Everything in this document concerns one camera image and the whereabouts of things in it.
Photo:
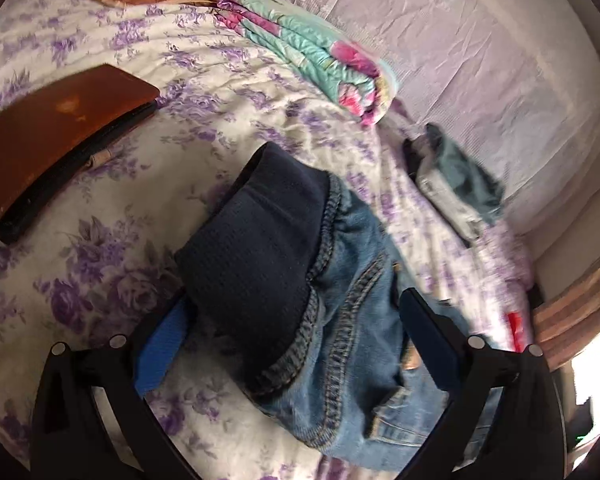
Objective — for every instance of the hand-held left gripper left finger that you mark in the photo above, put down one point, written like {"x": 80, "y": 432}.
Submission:
{"x": 162, "y": 350}

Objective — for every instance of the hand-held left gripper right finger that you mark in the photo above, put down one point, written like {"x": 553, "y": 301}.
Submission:
{"x": 430, "y": 340}

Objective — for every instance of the blue jeans pants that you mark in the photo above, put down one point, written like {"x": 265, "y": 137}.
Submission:
{"x": 350, "y": 310}

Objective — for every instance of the striped beige brown curtain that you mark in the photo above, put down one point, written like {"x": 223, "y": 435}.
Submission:
{"x": 575, "y": 315}

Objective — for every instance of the folded grey garment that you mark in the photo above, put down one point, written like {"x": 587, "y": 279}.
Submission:
{"x": 442, "y": 192}

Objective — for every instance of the bed with purple floral sheet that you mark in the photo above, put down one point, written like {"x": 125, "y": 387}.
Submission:
{"x": 130, "y": 200}

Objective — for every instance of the folded dark green garment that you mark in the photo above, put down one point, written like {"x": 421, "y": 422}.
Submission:
{"x": 462, "y": 175}

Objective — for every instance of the brown leather case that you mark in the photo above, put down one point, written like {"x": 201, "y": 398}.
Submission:
{"x": 55, "y": 135}

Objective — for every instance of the white mosquito net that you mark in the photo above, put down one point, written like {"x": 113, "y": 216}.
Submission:
{"x": 470, "y": 60}

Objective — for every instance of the folded teal pink floral blanket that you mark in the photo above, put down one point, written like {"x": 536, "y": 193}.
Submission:
{"x": 310, "y": 45}

